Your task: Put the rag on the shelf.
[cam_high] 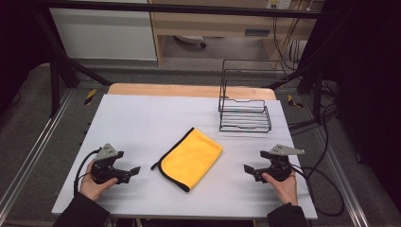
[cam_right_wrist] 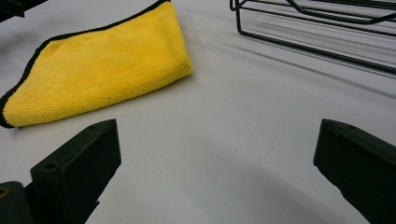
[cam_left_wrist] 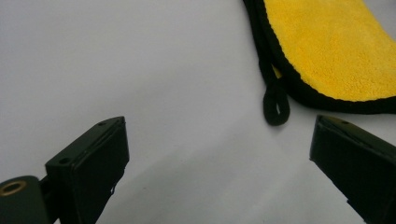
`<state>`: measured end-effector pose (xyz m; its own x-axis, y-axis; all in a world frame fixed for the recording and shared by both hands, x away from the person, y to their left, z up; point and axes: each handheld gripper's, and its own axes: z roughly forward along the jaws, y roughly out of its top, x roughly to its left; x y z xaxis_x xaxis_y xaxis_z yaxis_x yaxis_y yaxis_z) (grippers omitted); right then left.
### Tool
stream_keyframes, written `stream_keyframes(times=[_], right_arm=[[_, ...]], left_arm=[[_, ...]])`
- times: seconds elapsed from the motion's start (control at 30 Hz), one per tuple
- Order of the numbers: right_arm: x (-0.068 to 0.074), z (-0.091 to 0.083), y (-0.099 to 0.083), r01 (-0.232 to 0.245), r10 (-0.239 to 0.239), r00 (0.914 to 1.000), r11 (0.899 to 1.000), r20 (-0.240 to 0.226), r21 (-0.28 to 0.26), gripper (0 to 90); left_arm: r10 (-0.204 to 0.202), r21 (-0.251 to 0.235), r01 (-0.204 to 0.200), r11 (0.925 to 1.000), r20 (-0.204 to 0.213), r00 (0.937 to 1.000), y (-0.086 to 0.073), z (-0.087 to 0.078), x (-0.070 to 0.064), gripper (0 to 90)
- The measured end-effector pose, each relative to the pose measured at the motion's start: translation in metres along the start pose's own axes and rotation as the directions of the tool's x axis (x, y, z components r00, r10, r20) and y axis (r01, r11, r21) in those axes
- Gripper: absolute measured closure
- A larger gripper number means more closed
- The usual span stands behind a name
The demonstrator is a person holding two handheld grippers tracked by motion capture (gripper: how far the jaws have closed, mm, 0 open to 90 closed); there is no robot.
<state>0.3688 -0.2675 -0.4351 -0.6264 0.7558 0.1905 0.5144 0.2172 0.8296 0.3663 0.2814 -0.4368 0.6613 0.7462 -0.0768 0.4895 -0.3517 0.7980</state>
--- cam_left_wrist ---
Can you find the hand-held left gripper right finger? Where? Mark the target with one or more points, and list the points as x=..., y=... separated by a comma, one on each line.
x=358, y=165

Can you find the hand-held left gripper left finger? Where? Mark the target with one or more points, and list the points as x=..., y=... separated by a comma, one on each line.
x=90, y=174

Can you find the yellow towel with black edge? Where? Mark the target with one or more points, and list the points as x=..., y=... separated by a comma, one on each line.
x=327, y=46

